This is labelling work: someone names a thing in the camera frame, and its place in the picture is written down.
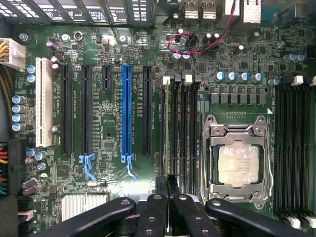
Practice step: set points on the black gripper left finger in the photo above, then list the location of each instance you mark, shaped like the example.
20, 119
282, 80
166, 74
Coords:
150, 217

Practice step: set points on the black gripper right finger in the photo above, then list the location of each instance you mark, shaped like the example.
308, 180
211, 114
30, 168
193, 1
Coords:
187, 217

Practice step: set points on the RAM slot black latches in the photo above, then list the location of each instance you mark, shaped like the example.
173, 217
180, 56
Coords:
177, 135
196, 103
300, 148
279, 148

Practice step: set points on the silver chipset heatsink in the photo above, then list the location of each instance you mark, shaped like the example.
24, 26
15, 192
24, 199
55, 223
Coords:
81, 205

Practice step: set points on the installed silver CPU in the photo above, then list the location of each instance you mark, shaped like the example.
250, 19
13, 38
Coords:
238, 165

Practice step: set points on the long black expansion slot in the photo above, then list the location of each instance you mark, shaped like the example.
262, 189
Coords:
147, 111
66, 111

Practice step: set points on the green motherboard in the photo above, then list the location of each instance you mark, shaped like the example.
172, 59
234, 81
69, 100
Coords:
108, 111

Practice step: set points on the black expansion slot blue latch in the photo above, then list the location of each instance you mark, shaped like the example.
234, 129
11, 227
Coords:
87, 111

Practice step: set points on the short black expansion slot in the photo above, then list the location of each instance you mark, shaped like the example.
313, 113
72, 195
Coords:
106, 79

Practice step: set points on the white expansion slot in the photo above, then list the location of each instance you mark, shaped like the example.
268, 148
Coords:
44, 103

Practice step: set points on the metal CPU socket frame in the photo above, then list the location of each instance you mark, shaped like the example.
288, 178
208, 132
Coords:
207, 158

